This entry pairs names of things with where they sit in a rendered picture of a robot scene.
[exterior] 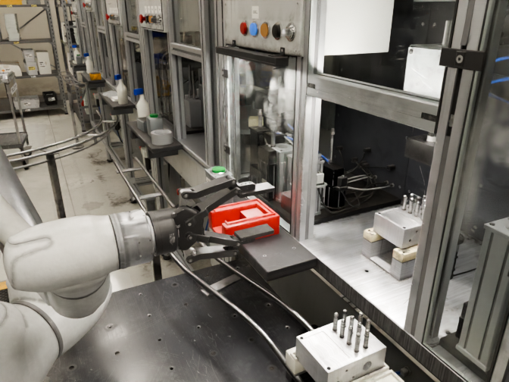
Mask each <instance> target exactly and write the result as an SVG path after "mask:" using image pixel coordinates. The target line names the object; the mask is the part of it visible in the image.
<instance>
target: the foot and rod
mask: <svg viewBox="0 0 509 382"><path fill-rule="evenodd" d="M435 142H436V134H435V133H431V132H428V134H424V135H419V136H411V137H407V141H406V146H405V152H404V156H405V157H407V158H410V159H413V160H415V161H418V162H420V163H423V164H426V165H429V166H430V167H431V165H432V159H433V153H434V147H435Z"/></svg>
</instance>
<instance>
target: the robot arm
mask: <svg viewBox="0 0 509 382"><path fill-rule="evenodd" d="M217 191H219V192H217ZM274 191H275V187H274V186H272V185H271V184H269V183H268V182H266V183H259V184H254V183H252V182H251V181H248V182H244V183H236V179H235V178H233V177H232V176H230V175H229V174H228V175H226V176H223V177H219V178H217V179H214V180H211V181H208V182H206V183H202V184H200V185H197V186H194V187H188V188H179V189H178V193H179V195H180V201H179V204H177V205H176V206H174V207H172V208H163V209H159V210H155V211H147V212H146V213H145V212H144V211H143V210H142V209H136V210H132V211H125V212H121V213H113V214H110V215H102V216H95V215H82V216H75V217H70V218H62V219H58V220H54V221H49V222H45V223H43V222H42V219H41V217H40V216H39V214H38V212H37V210H36V208H35V207H34V205H33V203H32V201H31V200H30V197H29V196H28V194H27V192H26V190H25V189H24V187H23V185H22V183H21V181H20V180H19V178H18V176H17V174H16V173H15V171H14V169H13V167H12V166H11V163H10V161H9V160H8V158H7V156H6V154H5V152H4V151H3V149H2V147H1V145H0V250H1V252H2V254H3V265H4V269H5V273H6V276H7V279H6V286H7V288H8V297H9V302H10V303H8V302H1V301H0V382H51V379H50V377H46V375H47V374H48V372H49V370H50V369H51V367H52V366H53V364H54V363H55V361H56V359H58V358H59V357H60V356H61V355H62V354H64V353H65V352H66V351H67V350H69V349H70V348H71V347H72V346H73V345H75V344H76V343H77V342H78V341H79V340H80V339H81V338H82V337H83V336H84V335H85V334H86V333H87V332H88V331H89V330H90V329H91V328H92V327H93V326H94V325H95V323H96V322H97V321H98V320H99V318H100V317H101V316H102V314H103V313H104V311H105V309H106V308H107V306H108V303H109V301H110V299H111V294H112V283H111V275H110V273H111V272H113V271H117V270H120V269H125V268H128V267H132V266H135V265H141V264H145V263H148V262H150V261H152V259H153V257H154V256H158V255H163V254H167V253H171V252H175V251H176V250H178V249H180V250H183V257H184V259H185V260H186V261H187V263H188V264H191V263H193V262H195V261H198V260H202V259H210V258H226V257H233V256H237V255H238V252H237V250H238V248H239V247H240V246H241V245H243V244H246V243H252V242H254V241H255V238H258V237H261V236H266V235H270V234H273V233H274V229H273V228H272V227H270V226H269V225H268V224H262V225H259V226H256V227H250V228H246V229H243V230H237V231H234V235H235V236H234V235H233V236H232V235H227V234H223V233H215V232H211V231H206V230H205V229H204V227H203V223H204V218H205V217H206V216H208V214H209V212H211V211H213V210H214V209H215V208H217V207H219V206H220V205H222V204H223V203H224V202H227V201H228V200H230V199H231V198H232V197H234V196H236V195H237V196H238V197H239V198H244V197H248V196H255V195H259V194H263V193H270V192H274ZM215 192H217V193H215ZM212 193H215V194H213V195H212V196H211V197H209V198H208V199H206V200H204V201H203V202H199V203H197V204H195V205H193V206H192V207H190V206H188V205H186V204H187V203H188V202H192V200H193V199H198V198H201V197H203V196H206V195H209V194H212ZM199 211H200V212H199ZM196 242H201V243H216V244H221V245H225V246H209V247H199V248H191V246H192V245H194V244H195V243H196Z"/></svg>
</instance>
